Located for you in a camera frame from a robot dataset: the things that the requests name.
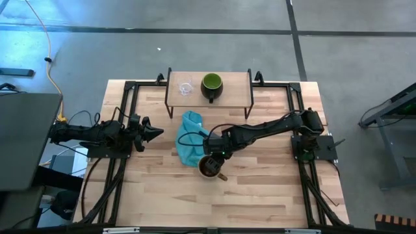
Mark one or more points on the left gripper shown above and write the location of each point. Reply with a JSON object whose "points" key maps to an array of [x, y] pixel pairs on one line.
{"points": [[137, 133]]}

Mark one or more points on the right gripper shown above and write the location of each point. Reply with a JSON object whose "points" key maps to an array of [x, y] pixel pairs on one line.
{"points": [[214, 146]]}

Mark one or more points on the brown green glazed mug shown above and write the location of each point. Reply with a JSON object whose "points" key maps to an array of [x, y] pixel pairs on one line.
{"points": [[208, 175]]}

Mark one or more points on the clear plastic cup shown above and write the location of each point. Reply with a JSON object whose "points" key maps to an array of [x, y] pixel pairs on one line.
{"points": [[185, 87]]}

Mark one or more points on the black mug green inside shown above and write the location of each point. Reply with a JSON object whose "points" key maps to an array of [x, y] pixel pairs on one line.
{"points": [[212, 81]]}

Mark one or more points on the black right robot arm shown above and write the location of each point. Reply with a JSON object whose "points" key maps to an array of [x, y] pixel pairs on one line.
{"points": [[266, 128]]}

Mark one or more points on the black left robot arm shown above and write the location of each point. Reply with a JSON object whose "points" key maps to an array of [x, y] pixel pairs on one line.
{"points": [[81, 131]]}

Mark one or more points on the wooden shelf black metal legs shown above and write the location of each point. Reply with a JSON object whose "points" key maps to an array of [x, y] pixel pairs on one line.
{"points": [[237, 91]]}

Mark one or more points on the teal cloth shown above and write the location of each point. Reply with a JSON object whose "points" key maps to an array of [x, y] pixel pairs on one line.
{"points": [[188, 152]]}

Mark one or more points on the white box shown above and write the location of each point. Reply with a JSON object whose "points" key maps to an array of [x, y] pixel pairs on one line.
{"points": [[80, 162]]}

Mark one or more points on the grey box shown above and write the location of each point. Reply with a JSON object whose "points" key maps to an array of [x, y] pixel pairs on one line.
{"points": [[61, 164]]}

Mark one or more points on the black bag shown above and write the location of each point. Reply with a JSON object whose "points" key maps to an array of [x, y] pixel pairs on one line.
{"points": [[65, 204]]}

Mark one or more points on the dark grey desk top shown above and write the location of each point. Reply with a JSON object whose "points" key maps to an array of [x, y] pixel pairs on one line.
{"points": [[26, 139]]}

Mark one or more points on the black flat floor bar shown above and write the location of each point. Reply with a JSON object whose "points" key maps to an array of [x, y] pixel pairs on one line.
{"points": [[16, 72]]}

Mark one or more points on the grey metal desk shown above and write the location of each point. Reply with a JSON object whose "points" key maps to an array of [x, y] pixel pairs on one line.
{"points": [[388, 149]]}

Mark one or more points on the orange black striped object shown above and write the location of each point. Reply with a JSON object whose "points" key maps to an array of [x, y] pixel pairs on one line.
{"points": [[395, 222]]}

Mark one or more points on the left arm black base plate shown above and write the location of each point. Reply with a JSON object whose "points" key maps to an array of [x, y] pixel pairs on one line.
{"points": [[97, 154]]}

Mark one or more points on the silver metal bracket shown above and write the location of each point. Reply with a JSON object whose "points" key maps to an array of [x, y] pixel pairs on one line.
{"points": [[302, 231], [120, 230]]}

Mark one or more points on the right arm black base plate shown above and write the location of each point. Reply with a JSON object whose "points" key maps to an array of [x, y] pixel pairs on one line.
{"points": [[328, 152]]}

